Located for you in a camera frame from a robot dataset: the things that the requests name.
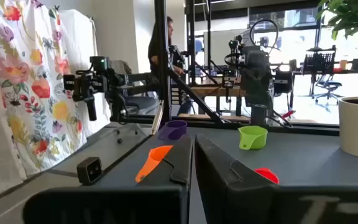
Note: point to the orange measuring cup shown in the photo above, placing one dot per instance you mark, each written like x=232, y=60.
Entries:
x=151, y=161

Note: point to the black rig frame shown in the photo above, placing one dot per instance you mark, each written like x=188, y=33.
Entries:
x=162, y=62

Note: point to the black office chair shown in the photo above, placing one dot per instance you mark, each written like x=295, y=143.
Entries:
x=329, y=84

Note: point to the black table-level camera box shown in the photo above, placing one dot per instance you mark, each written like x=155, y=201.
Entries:
x=89, y=170

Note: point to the purple measuring cup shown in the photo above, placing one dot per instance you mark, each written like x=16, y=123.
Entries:
x=172, y=130

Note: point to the green leafy plant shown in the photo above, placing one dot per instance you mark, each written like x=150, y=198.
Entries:
x=346, y=15

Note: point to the wooden workbench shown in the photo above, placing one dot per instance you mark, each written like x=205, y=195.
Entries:
x=210, y=91

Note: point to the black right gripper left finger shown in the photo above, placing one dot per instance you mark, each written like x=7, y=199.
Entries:
x=154, y=202

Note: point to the white board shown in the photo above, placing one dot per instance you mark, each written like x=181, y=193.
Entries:
x=219, y=46

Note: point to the floral print cloth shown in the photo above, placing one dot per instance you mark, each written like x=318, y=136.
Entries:
x=26, y=77

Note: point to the white cloth panel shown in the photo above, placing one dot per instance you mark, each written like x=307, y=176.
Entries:
x=79, y=37

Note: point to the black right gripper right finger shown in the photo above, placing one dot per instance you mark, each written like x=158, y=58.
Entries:
x=244, y=202

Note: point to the red measuring cup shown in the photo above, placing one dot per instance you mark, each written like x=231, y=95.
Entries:
x=267, y=175

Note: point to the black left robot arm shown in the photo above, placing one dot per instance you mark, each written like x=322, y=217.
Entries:
x=255, y=77

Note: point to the black mesh organiser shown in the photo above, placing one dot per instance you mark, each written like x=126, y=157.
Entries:
x=319, y=62

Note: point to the person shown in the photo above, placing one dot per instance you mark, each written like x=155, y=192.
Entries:
x=157, y=46

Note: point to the green measuring cup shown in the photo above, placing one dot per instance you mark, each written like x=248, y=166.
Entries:
x=253, y=138

